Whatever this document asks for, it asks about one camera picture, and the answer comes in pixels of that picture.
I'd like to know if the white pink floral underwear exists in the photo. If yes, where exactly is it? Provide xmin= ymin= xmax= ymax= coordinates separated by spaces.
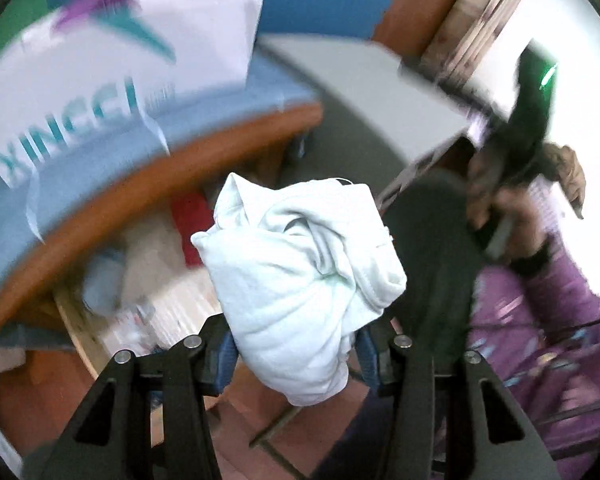
xmin=99 ymin=297 xmax=159 ymax=356

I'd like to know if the purple patterned sleeve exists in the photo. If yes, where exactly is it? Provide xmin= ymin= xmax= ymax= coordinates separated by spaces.
xmin=469 ymin=232 xmax=600 ymax=479

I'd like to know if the blue checked cloth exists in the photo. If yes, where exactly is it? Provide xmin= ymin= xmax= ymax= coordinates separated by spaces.
xmin=0 ymin=54 xmax=317 ymax=288

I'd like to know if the wooden nightstand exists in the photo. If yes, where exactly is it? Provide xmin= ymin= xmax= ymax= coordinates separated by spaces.
xmin=0 ymin=101 xmax=323 ymax=330

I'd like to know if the white XINCCI shoe box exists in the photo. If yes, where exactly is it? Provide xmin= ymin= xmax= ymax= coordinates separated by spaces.
xmin=0 ymin=0 xmax=263 ymax=187

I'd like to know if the red underwear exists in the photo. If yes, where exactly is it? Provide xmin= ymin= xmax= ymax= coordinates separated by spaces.
xmin=170 ymin=191 xmax=214 ymax=268

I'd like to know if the light blue sock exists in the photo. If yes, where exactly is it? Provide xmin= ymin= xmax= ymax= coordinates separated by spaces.
xmin=81 ymin=247 xmax=125 ymax=318

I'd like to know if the purple bra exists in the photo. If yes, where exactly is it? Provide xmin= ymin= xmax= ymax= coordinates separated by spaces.
xmin=52 ymin=0 xmax=140 ymax=32

